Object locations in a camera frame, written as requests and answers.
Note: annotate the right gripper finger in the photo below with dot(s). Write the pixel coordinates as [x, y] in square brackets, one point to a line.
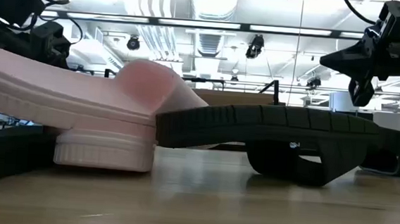
[362, 82]
[348, 62]

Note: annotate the white room column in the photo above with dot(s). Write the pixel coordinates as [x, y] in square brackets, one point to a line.
[343, 101]

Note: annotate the black ceiling spotlight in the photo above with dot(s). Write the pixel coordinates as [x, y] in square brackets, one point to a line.
[255, 47]
[133, 43]
[314, 82]

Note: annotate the black overhead beam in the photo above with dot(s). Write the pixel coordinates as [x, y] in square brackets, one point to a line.
[153, 20]

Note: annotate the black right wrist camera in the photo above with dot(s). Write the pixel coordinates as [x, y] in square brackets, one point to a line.
[397, 16]

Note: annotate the black background rail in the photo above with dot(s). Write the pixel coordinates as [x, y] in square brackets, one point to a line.
[244, 83]

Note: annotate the wooden shelf with black frame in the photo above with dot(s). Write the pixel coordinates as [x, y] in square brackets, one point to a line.
[236, 98]

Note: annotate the silver ventilation duct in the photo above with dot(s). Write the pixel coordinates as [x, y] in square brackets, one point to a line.
[214, 1]

